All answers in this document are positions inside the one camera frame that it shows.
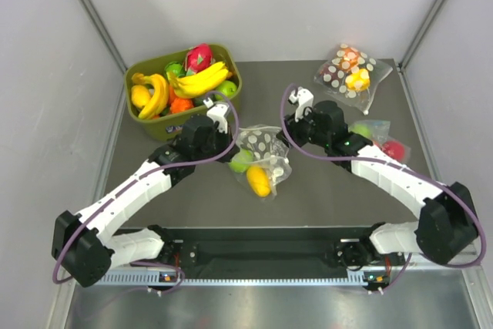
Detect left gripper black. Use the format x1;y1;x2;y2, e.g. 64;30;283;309
194;123;240;163

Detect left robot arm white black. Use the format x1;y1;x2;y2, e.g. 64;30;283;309
52;107;238;287

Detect aluminium frame post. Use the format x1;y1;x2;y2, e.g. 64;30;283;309
397;0;448;72
79;0;127;72

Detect yellow lemon toy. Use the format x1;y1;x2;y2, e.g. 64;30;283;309
131;85;152;110

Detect green apple toy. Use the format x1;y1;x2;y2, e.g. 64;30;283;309
215;80;237;100
228;149;254;173

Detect yellow banana bunch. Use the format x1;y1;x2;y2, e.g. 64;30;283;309
167;62;230;99
131;72;169;119

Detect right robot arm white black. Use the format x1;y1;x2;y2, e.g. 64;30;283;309
280;89;486;267

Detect pink dragon fruit toy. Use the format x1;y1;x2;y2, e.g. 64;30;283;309
184;43;213;76

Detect olive green plastic bin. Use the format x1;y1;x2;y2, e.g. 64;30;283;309
122;42;243;143

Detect slotted grey cable duct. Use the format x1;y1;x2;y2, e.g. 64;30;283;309
96;268;389;287

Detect yellow banana bunch in bin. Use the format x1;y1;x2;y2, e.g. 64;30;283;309
131;72;169;119

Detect polka dot zip bag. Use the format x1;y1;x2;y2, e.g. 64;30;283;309
314;43;394;116

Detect left aluminium frame post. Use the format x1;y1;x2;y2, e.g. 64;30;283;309
79;0;127;72

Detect yellow mango toy in bag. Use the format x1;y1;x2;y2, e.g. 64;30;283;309
246;166;271;197

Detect blue zip bag colourful balls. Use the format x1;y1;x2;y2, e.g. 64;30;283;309
348;119;411;164

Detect right aluminium frame post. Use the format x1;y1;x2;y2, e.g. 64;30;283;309
397;0;448;72

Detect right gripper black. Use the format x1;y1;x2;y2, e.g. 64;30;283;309
277;105;331;149

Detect zip bag with bananas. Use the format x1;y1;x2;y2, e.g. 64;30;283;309
231;125;292;199

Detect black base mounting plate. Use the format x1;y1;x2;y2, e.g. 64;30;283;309
111;227;455;280

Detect green round fruit toy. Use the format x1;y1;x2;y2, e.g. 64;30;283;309
164;62;186;77

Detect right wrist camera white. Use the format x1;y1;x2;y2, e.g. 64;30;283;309
288;87;314;123

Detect orange pumpkin toy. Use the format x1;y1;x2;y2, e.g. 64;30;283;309
169;98;194;114

